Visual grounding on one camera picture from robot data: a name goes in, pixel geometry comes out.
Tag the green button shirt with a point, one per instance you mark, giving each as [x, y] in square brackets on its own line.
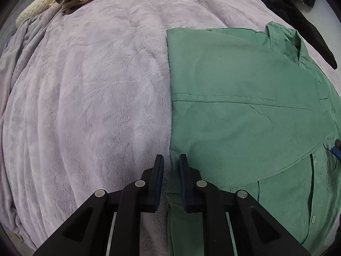
[226, 85]

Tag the lilac plush blanket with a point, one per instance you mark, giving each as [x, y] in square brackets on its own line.
[93, 98]

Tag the cream patterned cloth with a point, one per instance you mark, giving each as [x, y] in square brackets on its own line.
[34, 8]

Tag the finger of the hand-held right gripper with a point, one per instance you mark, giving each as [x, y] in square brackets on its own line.
[337, 150]

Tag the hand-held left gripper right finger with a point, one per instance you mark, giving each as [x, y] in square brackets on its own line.
[183, 189]

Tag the black knit garment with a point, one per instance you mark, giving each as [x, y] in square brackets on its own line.
[301, 18]

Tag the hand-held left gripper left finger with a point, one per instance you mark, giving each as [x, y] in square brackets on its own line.
[160, 185]

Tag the grey quilted mattress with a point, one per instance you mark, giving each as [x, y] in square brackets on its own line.
[6, 32]

